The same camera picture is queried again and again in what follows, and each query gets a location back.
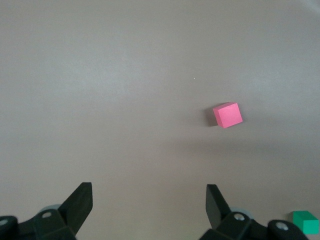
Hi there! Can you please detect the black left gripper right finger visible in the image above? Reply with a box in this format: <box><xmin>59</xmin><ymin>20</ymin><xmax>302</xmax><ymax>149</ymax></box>
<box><xmin>199</xmin><ymin>184</ymin><xmax>310</xmax><ymax>240</ymax></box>

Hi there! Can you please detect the pink foam cube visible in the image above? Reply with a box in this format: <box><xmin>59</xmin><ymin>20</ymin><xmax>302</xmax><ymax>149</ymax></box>
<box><xmin>212</xmin><ymin>101</ymin><xmax>244</xmax><ymax>129</ymax></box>

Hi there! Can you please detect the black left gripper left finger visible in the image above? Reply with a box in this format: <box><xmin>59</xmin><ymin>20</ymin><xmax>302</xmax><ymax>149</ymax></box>
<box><xmin>0</xmin><ymin>182</ymin><xmax>94</xmax><ymax>240</ymax></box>

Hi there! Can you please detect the green foam cube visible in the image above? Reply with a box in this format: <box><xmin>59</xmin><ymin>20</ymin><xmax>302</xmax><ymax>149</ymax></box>
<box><xmin>291</xmin><ymin>210</ymin><xmax>320</xmax><ymax>236</ymax></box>

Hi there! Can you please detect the brown table cover mat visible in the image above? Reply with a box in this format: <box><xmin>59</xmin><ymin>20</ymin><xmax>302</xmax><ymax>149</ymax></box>
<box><xmin>0</xmin><ymin>0</ymin><xmax>320</xmax><ymax>240</ymax></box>

